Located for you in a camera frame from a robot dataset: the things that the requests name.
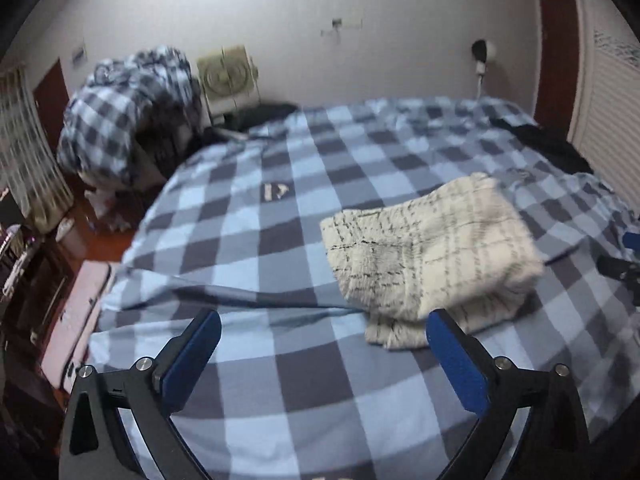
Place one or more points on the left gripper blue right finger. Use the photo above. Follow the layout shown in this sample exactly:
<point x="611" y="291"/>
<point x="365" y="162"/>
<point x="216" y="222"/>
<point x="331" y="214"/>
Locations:
<point x="554" y="443"/>

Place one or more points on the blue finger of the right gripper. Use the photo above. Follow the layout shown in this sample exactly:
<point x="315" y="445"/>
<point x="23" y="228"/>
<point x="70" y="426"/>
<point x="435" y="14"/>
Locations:
<point x="631" y="241"/>
<point x="622" y="271"/>

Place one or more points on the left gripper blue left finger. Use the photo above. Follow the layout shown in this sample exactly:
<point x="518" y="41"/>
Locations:
<point x="95" y="443"/>

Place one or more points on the cream plaid knit cardigan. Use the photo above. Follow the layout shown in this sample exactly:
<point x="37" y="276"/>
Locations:
<point x="463" y="249"/>

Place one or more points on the dark clothing at bedside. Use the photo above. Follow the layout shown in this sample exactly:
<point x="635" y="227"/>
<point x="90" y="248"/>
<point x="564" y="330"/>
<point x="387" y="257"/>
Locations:
<point x="558" y="151"/>

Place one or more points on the black clothes by fan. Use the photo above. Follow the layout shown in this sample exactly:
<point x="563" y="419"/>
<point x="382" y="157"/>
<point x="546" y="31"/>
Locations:
<point x="243" y="119"/>

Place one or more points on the pink suitcase on floor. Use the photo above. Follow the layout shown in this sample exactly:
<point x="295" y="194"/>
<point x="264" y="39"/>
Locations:
<point x="67" y="348"/>

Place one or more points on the white slatted wardrobe door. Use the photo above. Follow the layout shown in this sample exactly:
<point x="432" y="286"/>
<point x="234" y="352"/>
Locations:
<point x="605" y="123"/>

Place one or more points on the dark red door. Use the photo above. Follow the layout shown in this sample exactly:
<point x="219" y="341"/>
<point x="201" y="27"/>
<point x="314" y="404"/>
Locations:
<point x="559" y="65"/>

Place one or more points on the blue checkered bed sheet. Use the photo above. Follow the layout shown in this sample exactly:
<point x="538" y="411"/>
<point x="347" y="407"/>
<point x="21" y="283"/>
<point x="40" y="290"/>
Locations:
<point x="294" y="391"/>

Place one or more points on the patterned window curtain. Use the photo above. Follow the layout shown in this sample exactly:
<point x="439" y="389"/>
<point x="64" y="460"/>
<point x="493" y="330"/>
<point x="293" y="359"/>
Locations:
<point x="28" y="168"/>

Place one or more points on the bundled checkered quilt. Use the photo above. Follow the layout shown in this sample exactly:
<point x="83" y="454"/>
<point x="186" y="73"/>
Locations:
<point x="119" y="99"/>

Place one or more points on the beige box fan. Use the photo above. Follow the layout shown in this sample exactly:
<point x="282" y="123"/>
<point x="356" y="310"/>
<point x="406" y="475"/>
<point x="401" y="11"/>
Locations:
<point x="226" y="76"/>

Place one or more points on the white wall lamp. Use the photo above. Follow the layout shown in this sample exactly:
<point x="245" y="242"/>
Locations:
<point x="484" y="53"/>

